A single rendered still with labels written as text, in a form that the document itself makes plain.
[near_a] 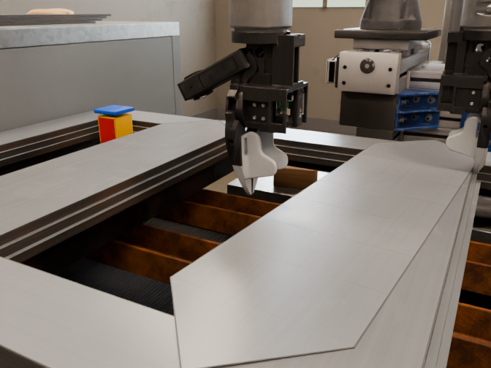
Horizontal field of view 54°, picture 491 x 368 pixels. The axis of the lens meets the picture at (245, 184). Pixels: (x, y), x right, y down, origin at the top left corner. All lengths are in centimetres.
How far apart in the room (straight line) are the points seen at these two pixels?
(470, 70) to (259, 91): 34
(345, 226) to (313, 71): 407
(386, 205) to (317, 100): 400
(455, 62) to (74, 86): 86
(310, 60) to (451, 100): 386
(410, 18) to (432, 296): 92
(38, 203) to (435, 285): 48
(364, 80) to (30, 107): 76
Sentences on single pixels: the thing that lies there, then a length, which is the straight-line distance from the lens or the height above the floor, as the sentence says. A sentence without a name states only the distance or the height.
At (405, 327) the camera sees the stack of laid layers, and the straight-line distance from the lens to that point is 41.
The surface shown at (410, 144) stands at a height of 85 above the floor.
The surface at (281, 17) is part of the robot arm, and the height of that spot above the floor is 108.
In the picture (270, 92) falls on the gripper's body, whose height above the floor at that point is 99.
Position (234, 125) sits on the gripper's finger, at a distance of 59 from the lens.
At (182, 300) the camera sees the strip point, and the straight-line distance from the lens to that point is 42.
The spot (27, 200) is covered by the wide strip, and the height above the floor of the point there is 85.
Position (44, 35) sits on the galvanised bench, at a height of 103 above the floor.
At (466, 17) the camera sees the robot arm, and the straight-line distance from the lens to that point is 77.
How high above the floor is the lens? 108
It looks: 20 degrees down
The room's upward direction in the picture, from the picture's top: straight up
